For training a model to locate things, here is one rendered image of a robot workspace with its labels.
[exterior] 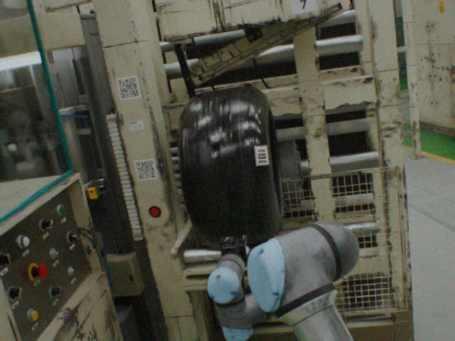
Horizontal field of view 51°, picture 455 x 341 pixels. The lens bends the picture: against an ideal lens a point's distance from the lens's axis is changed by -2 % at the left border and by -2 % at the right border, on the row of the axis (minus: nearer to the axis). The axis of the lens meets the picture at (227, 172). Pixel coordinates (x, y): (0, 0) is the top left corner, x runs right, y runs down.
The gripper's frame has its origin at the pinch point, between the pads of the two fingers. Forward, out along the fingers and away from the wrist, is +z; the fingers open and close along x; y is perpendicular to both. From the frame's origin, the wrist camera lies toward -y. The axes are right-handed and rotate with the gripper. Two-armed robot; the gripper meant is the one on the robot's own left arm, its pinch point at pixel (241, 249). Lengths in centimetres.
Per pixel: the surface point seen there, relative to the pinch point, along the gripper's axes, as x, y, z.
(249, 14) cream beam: -8, 75, 41
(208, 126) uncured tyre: 5.9, 38.1, 7.6
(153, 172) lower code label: 30.8, 23.9, 21.0
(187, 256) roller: 22.4, -6.2, 17.2
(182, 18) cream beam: 17, 77, 41
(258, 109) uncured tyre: -9.5, 41.0, 14.0
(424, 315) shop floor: -76, -86, 117
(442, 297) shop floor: -89, -84, 133
